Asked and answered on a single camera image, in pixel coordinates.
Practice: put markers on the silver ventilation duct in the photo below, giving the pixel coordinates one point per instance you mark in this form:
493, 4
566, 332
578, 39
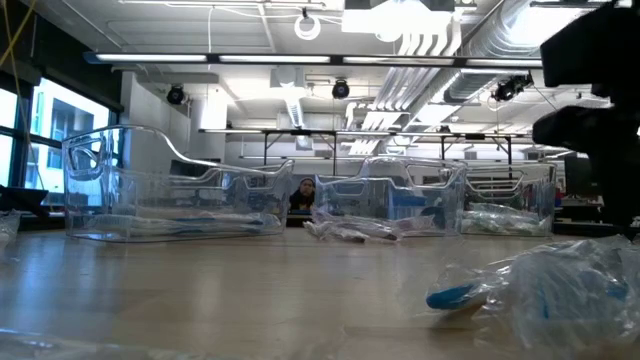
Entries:
500, 30

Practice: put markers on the overhead light bar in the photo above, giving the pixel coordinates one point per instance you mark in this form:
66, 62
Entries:
280, 59

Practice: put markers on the black ceiling camera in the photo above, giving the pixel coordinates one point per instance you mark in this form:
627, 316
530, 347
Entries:
176, 95
512, 87
340, 89

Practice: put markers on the window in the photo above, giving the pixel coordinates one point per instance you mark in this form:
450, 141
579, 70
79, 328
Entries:
60, 135

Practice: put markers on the blue white toothbrush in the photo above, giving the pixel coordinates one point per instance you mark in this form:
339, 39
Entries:
150, 215
460, 297
565, 300
200, 231
235, 220

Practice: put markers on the person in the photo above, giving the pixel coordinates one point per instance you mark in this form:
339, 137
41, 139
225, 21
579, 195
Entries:
302, 195

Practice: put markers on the clear plastic bin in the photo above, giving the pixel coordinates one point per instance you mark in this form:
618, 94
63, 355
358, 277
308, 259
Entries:
390, 190
505, 187
125, 190

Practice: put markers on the clear wrapped toothbrush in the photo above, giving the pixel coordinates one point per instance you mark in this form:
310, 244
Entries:
487, 220

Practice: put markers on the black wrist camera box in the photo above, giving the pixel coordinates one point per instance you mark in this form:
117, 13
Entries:
595, 45

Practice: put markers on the black laptop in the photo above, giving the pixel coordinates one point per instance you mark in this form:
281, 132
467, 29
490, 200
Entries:
20, 197

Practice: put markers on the black computer monitor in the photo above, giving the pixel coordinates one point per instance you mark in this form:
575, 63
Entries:
577, 175

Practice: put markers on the black shelf frame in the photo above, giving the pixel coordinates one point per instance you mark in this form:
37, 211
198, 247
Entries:
380, 134

